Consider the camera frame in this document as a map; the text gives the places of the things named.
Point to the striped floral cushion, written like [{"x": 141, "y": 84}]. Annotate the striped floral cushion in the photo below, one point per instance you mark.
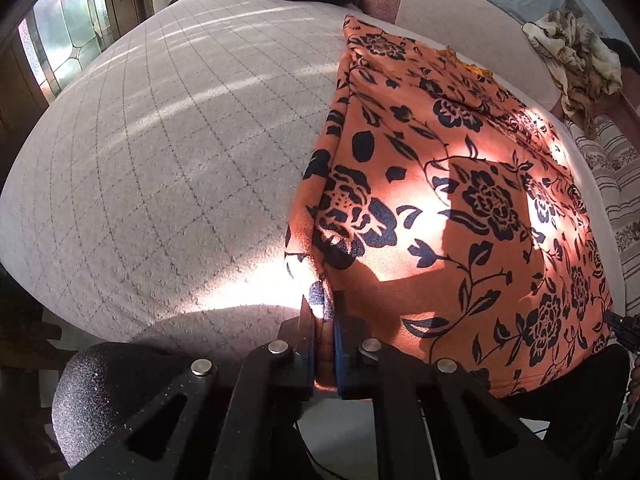
[{"x": 615, "y": 180}]

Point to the orange black floral garment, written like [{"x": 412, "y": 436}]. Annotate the orange black floral garment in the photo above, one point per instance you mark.
[{"x": 450, "y": 160}]

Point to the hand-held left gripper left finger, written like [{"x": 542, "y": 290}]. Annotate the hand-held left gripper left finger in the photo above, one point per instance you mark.
[{"x": 295, "y": 360}]

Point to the stained glass window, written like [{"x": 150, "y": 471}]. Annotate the stained glass window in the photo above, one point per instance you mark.
[{"x": 65, "y": 20}]

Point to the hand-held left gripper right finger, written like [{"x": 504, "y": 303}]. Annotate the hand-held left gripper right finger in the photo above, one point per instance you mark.
[{"x": 342, "y": 360}]

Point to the pink and beige backrest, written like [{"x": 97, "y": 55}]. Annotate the pink and beige backrest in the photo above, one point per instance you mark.
[{"x": 450, "y": 20}]

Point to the beige patterned crumpled cloth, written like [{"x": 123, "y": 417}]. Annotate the beige patterned crumpled cloth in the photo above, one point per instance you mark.
[{"x": 575, "y": 50}]

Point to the dark cloth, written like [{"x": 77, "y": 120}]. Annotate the dark cloth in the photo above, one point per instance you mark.
[{"x": 622, "y": 55}]

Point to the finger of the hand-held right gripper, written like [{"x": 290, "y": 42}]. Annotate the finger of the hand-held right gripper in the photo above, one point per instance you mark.
[{"x": 622, "y": 327}]

